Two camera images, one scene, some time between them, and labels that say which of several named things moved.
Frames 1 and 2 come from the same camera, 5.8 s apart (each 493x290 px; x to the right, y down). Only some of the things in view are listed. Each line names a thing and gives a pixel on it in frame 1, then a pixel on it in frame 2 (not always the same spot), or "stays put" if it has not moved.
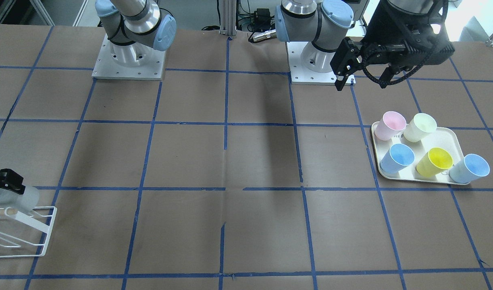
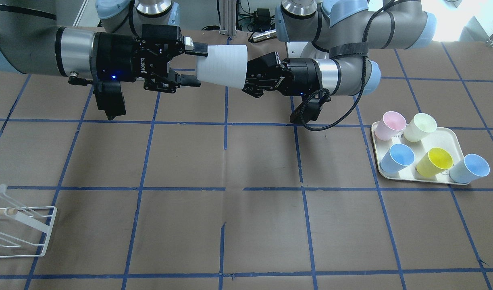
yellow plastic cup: x=435 y=162 stays put
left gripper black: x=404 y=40 -> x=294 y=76
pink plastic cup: x=391 y=123 stays put
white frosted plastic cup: x=0 y=198 -> x=225 y=65
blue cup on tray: x=400 y=156 stays put
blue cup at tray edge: x=471 y=167 stays put
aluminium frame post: x=228 y=14 stays put
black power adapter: x=261 y=19 stays put
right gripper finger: x=7 y=179 -> x=118 y=58
